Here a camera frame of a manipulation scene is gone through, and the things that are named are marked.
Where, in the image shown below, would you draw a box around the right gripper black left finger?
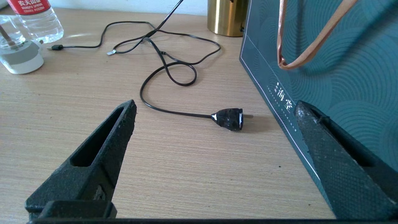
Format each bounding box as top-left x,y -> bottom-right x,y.
25,100 -> 137,215

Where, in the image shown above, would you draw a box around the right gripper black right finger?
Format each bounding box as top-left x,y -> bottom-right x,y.
294,100 -> 398,220

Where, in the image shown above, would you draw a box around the small clear humidifier grey base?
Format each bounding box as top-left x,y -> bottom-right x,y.
0,15 -> 44,74

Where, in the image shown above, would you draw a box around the water bottle with red cap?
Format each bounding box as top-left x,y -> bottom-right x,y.
7,0 -> 64,44

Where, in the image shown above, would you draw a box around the brass desk lamp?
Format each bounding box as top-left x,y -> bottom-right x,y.
207,0 -> 249,37

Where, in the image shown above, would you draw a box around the black lamp power cord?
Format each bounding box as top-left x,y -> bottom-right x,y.
140,28 -> 254,132

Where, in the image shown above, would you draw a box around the black usb cable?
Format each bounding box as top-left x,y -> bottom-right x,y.
47,21 -> 159,51

